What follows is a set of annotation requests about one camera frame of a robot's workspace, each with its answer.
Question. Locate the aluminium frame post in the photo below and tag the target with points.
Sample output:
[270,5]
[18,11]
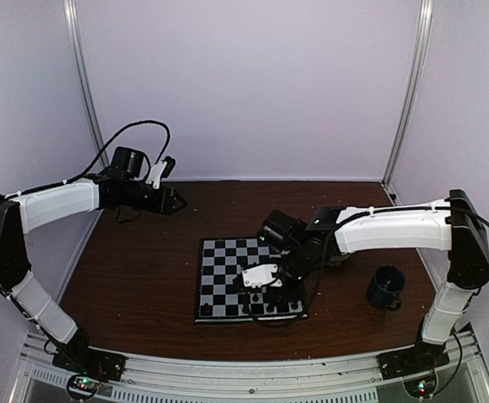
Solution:
[420,50]
[75,36]

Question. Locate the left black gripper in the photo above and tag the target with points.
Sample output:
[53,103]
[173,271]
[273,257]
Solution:
[166,201]

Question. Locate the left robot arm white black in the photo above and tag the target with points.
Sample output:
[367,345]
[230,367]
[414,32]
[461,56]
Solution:
[131,180]

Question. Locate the aluminium front rail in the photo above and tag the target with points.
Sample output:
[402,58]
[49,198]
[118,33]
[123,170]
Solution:
[350,378]

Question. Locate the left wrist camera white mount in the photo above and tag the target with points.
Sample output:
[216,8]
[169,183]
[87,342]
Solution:
[160,171]

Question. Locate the left aluminium frame post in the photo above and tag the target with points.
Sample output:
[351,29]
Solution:
[75,36]

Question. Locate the dark blue mug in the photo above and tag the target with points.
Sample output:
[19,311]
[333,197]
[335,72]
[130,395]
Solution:
[385,288]

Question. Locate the black grey chessboard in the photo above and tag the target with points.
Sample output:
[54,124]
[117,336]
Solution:
[220,261]

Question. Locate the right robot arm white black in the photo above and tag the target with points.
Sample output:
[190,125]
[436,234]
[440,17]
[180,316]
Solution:
[449,224]

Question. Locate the right aluminium frame post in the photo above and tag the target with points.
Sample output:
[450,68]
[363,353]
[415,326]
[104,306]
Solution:
[420,50]

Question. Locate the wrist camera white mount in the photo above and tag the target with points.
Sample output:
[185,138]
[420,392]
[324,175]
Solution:
[160,171]
[263,275]

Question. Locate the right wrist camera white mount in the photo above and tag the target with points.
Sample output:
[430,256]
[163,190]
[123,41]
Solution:
[263,275]

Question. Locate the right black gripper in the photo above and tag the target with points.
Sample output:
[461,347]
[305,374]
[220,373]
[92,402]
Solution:
[298,294]

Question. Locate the black rook corner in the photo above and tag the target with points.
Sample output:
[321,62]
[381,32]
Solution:
[206,310]

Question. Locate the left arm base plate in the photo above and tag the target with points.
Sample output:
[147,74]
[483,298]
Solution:
[97,364]

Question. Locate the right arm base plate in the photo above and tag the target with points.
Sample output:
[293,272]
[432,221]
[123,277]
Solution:
[408,361]

